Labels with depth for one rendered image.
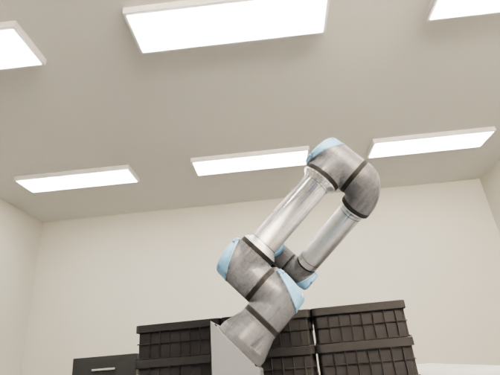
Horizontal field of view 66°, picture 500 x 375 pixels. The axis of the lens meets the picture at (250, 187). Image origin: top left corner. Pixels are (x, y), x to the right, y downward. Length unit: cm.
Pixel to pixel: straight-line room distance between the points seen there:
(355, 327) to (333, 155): 55
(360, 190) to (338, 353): 52
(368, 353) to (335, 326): 12
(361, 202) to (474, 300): 434
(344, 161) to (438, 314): 422
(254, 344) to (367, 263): 412
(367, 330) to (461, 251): 425
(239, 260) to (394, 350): 56
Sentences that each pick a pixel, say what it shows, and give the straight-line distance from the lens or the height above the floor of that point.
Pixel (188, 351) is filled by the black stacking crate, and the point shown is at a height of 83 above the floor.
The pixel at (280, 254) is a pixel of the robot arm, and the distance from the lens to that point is 134.
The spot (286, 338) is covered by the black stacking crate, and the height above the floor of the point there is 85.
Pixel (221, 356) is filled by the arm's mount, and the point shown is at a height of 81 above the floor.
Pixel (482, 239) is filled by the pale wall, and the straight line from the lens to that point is 568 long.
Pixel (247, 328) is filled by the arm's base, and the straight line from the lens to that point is 107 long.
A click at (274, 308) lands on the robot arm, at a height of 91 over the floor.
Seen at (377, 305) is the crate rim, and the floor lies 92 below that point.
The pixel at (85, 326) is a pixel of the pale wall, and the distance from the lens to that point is 545.
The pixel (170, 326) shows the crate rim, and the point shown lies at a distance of 141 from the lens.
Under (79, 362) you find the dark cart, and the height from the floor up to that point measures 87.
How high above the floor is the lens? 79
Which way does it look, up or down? 24 degrees up
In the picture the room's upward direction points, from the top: 5 degrees counter-clockwise
